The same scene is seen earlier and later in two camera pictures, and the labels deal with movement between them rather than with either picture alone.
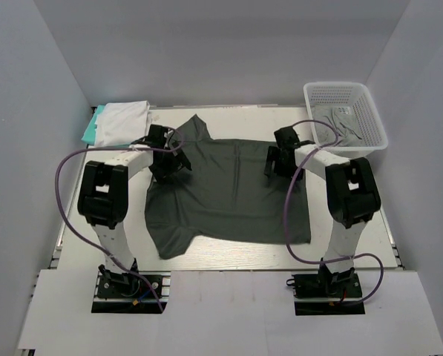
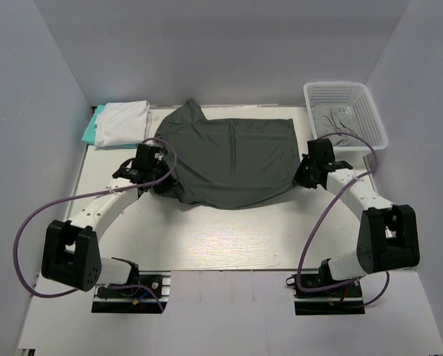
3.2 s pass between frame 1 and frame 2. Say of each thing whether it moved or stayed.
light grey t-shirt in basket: stayed
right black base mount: stayed
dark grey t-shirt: moved
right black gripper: moved
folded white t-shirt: stayed
